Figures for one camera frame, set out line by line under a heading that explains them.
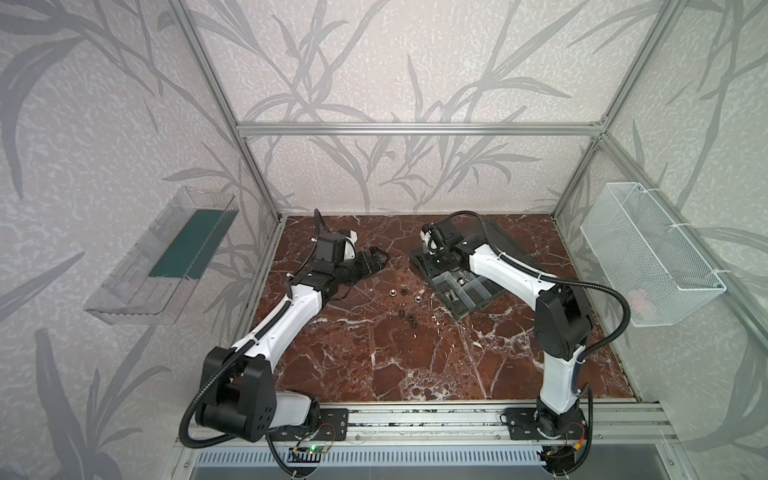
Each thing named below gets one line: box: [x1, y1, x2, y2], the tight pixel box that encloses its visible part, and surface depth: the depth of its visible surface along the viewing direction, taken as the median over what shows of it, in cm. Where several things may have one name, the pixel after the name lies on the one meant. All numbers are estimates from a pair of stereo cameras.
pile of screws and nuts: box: [389, 286, 423, 329], surface depth 98 cm
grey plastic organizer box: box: [409, 248, 503, 319], surface depth 97 cm
